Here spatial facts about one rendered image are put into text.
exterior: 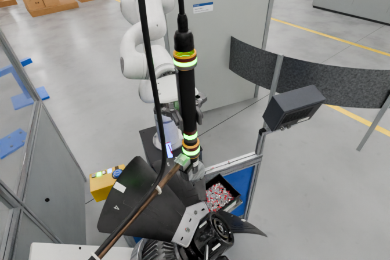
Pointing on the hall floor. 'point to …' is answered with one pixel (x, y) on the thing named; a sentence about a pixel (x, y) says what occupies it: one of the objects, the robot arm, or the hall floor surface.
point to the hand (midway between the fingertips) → (188, 117)
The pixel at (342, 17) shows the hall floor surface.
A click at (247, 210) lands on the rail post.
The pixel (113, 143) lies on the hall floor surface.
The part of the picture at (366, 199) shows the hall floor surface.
